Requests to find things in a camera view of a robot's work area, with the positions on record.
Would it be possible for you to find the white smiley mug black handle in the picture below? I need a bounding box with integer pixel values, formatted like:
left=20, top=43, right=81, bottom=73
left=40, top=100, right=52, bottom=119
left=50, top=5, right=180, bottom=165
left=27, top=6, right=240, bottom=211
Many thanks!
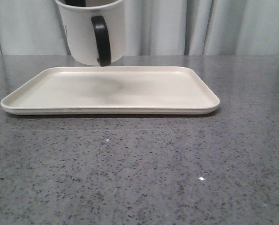
left=56, top=0, right=125, bottom=67

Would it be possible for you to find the cream rectangular plastic tray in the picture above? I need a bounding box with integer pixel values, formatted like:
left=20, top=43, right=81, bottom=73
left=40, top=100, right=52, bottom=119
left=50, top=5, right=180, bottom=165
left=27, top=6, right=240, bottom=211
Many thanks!
left=0, top=66, right=220, bottom=115

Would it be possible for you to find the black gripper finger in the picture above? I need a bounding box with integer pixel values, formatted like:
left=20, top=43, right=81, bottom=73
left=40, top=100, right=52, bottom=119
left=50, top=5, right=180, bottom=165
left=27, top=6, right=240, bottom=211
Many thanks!
left=65, top=0, right=86, bottom=6

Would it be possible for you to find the grey pleated curtain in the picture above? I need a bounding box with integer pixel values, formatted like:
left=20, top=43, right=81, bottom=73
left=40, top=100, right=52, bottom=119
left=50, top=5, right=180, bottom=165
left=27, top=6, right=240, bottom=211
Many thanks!
left=0, top=0, right=279, bottom=56

